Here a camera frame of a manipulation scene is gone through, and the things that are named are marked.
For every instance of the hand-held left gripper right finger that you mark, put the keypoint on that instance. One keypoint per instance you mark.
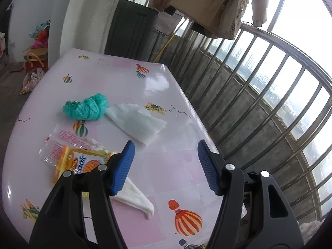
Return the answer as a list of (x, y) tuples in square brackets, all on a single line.
[(208, 168)]

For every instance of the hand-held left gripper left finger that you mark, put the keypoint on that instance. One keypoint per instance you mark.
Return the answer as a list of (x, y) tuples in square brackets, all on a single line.
[(122, 171)]

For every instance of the white plastic bag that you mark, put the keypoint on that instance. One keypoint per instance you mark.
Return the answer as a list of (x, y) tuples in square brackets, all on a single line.
[(32, 79)]

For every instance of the metal railing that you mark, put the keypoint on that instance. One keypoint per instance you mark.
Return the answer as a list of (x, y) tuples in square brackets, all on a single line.
[(259, 34)]

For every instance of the clear red print bag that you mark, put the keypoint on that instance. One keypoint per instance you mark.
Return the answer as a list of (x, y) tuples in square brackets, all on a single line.
[(67, 136)]

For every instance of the grey board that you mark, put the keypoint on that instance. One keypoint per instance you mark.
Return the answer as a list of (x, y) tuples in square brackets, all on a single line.
[(168, 23)]

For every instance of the dark green cabinet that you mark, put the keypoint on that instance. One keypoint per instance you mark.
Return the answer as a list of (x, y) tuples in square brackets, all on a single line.
[(129, 31)]

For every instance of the white tissue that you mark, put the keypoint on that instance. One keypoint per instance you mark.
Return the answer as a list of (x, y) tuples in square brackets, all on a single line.
[(134, 124), (137, 199)]

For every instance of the yellow stick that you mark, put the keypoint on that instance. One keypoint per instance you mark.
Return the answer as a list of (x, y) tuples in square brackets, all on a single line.
[(162, 50)]

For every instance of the beige hanging jacket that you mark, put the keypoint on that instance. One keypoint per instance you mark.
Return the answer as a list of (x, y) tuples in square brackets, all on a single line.
[(202, 0)]

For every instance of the teal plastic bag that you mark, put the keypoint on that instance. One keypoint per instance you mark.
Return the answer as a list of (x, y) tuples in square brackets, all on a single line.
[(85, 107)]

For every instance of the yellow snack wrapper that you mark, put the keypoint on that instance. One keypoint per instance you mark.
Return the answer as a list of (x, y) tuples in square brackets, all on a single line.
[(77, 160)]

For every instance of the white hanging jacket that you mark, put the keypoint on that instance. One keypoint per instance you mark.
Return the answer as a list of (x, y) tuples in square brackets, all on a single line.
[(259, 2)]

